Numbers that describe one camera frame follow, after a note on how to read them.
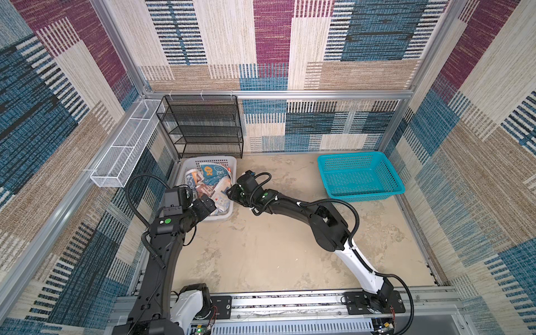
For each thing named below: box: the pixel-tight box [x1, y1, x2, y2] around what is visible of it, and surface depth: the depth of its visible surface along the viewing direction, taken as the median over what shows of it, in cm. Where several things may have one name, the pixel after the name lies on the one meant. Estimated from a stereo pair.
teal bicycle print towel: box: [200, 162, 230, 187], surface depth 110 cm
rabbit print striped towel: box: [196, 176, 232, 216], surface depth 97 cm
